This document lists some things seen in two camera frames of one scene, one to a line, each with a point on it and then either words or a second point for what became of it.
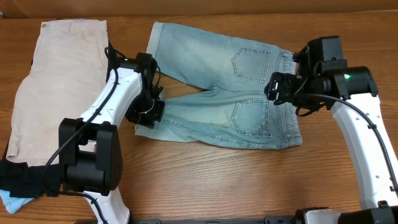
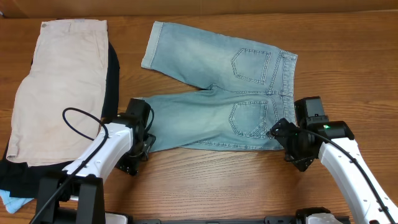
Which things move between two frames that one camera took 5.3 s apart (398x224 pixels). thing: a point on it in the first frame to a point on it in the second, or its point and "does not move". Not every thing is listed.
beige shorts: [69, 65] does not move
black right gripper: [286, 80] to [302, 161]
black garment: [27, 179] does not move
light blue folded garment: [12, 203] does not move
